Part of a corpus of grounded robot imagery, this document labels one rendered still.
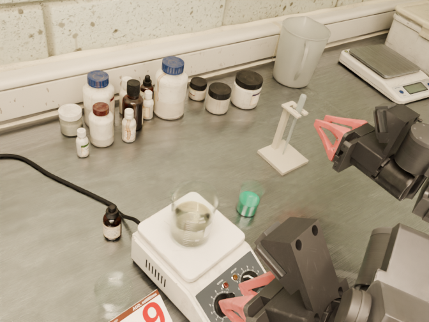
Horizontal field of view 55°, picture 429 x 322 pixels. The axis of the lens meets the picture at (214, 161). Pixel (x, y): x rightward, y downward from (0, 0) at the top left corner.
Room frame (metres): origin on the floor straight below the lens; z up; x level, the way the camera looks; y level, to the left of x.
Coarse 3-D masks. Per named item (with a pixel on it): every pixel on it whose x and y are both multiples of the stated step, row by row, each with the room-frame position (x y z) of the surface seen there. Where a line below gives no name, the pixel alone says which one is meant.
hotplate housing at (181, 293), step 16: (144, 240) 0.36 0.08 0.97; (144, 256) 0.35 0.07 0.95; (160, 256) 0.34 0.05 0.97; (240, 256) 0.37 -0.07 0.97; (256, 256) 0.38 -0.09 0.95; (144, 272) 0.35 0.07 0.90; (160, 272) 0.32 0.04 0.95; (176, 272) 0.32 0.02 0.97; (208, 272) 0.33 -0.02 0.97; (160, 288) 0.32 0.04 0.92; (176, 288) 0.30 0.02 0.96; (192, 288) 0.30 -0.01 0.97; (176, 304) 0.30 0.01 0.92; (192, 304) 0.28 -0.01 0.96; (192, 320) 0.28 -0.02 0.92; (208, 320) 0.27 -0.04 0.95
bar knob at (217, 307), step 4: (220, 296) 0.30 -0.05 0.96; (224, 296) 0.31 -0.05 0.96; (228, 296) 0.30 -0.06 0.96; (232, 296) 0.30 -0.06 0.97; (216, 300) 0.30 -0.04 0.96; (216, 304) 0.29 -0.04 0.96; (216, 308) 0.29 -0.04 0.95; (220, 308) 0.29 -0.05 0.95; (216, 312) 0.28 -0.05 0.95; (220, 312) 0.28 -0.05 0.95; (220, 316) 0.28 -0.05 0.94; (224, 316) 0.28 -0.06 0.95
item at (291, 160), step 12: (288, 108) 0.70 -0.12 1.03; (276, 132) 0.71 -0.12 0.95; (276, 144) 0.71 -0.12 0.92; (288, 144) 0.73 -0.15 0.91; (264, 156) 0.68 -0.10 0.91; (276, 156) 0.69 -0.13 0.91; (288, 156) 0.69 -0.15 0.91; (300, 156) 0.70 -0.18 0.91; (276, 168) 0.65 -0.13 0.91; (288, 168) 0.66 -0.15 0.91
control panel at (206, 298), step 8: (248, 256) 0.38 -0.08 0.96; (232, 264) 0.35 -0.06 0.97; (240, 264) 0.36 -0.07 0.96; (248, 264) 0.36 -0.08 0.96; (256, 264) 0.37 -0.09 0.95; (224, 272) 0.34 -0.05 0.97; (232, 272) 0.34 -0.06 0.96; (240, 272) 0.35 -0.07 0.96; (256, 272) 0.36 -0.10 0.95; (216, 280) 0.32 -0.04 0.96; (224, 280) 0.33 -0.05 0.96; (232, 280) 0.33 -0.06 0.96; (240, 280) 0.34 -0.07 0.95; (208, 288) 0.31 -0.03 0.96; (216, 288) 0.31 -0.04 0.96; (224, 288) 0.32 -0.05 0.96; (232, 288) 0.32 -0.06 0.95; (200, 296) 0.29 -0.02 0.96; (208, 296) 0.30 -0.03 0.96; (216, 296) 0.30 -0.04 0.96; (200, 304) 0.29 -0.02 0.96; (208, 304) 0.29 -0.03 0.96; (208, 312) 0.28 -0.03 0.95; (216, 320) 0.28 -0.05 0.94; (224, 320) 0.28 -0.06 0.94
